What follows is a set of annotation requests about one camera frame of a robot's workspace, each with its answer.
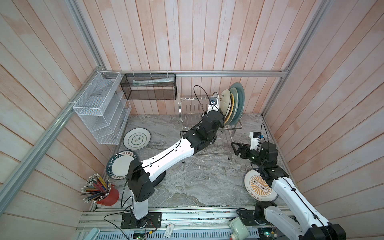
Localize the grey green plate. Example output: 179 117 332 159
230 83 245 126

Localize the yellow woven plate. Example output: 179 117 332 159
224 94 235 126

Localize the white green device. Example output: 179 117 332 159
229 217 250 240

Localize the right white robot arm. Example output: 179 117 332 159
231 142 347 240

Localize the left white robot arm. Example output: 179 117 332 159
127 110 225 221

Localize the red pencil holder cup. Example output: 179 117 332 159
81 174 120 207

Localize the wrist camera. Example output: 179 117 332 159
249 132 264 150
207 97 220 112

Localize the light teal flower plate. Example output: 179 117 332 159
227 88 239 125

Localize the green rim lettered plate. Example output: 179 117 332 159
106 151 138 180

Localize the dark navy plate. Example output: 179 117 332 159
152 171 166 187

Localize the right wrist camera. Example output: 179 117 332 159
249 132 264 150

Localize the white plate black clover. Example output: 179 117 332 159
123 128 151 150

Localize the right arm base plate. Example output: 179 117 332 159
236 208 267 226

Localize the white wire wall shelf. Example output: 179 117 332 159
74 71 132 145

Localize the orange sunburst plate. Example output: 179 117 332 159
244 169 278 202
211 92 220 106

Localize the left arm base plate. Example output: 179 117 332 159
121 212 162 229

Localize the black mesh wall basket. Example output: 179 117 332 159
120 73 177 101

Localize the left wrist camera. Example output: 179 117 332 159
207 97 220 112

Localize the steel wire dish rack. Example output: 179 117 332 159
179 96 243 160

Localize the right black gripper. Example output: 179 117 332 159
231 141 265 169

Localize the cream floral plate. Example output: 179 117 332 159
219 89 232 118

